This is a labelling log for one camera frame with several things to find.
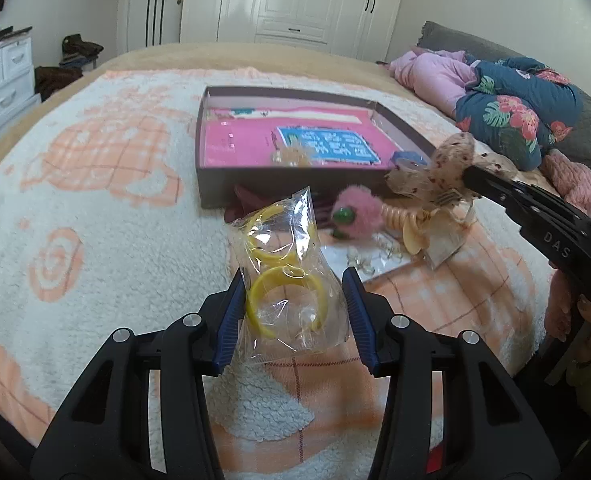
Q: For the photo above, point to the white dresser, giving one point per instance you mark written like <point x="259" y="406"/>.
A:
<point x="2" y="80"/>

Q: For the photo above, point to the white wardrobe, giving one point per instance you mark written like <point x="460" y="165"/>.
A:
<point x="295" y="0"/>

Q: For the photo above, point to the blue floral quilted jacket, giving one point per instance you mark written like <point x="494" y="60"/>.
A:
<point x="520" y="105"/>

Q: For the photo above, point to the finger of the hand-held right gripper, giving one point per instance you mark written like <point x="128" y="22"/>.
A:
<point x="525" y="189"/>
<point x="540" y="225"/>

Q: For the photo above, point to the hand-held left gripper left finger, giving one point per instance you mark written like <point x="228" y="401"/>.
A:
<point x="230" y="312"/>

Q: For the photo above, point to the clear bag of yellow rings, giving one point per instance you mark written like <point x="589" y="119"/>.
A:
<point x="285" y="290"/>

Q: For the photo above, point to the speckled bow hair claw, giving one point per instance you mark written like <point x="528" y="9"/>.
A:
<point x="440" y="170"/>

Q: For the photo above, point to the small bag of gold clips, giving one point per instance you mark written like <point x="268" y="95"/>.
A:
<point x="293" y="155"/>

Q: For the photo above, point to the pink knit cloth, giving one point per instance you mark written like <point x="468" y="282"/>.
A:
<point x="570" y="175"/>

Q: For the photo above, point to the grey pillow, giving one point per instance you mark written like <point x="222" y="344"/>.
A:
<point x="455" y="37"/>

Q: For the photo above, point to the clear bag with white card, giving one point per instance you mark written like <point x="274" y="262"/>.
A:
<point x="370" y="260"/>

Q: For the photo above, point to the dark clothes pile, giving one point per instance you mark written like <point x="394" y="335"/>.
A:
<point x="70" y="60"/>

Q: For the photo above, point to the white door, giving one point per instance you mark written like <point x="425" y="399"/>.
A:
<point x="140" y="15"/>

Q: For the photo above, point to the brown cardboard box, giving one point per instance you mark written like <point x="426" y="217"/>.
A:
<point x="295" y="185"/>

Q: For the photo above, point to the beige bedspread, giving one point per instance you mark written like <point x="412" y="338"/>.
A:
<point x="165" y="57"/>

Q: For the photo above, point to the blue hair accessory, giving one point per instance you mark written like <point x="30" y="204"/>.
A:
<point x="408" y="160"/>

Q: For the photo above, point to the pink printed sheet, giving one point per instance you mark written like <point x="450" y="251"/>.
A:
<point x="245" y="140"/>

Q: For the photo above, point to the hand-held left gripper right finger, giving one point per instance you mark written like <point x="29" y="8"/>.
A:
<point x="358" y="312"/>

